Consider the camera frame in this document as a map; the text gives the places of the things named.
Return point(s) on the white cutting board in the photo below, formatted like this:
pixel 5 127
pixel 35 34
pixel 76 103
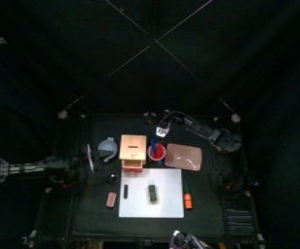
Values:
pixel 170 194

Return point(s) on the grey-blue plastic bowl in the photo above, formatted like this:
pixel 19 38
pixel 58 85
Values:
pixel 108 149

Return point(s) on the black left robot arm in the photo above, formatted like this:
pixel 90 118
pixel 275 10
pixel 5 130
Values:
pixel 26 168

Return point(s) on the table-level camera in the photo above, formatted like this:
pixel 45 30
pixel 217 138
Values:
pixel 148 117

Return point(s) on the white text sticker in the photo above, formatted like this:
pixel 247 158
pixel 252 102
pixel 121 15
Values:
pixel 240 223

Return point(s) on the small black round object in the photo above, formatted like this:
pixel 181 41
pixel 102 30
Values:
pixel 113 177

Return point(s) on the wooden box with red drawer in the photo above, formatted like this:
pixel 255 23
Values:
pixel 133 147

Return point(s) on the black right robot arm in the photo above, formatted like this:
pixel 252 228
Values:
pixel 227 140

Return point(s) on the pink rectangular plate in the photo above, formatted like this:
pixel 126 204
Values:
pixel 184 157

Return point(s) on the dark green sushi roll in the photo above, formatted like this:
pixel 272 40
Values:
pixel 153 194

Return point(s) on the red plastic cup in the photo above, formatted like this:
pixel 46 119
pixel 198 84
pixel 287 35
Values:
pixel 158 156

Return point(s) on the orange toy carrot green top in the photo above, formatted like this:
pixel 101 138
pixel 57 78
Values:
pixel 188 201

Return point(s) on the grey table corner bracket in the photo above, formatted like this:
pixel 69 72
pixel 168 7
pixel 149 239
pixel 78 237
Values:
pixel 236 117
pixel 62 114

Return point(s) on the purple and white clutter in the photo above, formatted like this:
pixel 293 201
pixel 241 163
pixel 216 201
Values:
pixel 185 241

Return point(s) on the salmon nigiri sushi toy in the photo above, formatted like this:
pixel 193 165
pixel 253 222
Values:
pixel 112 200

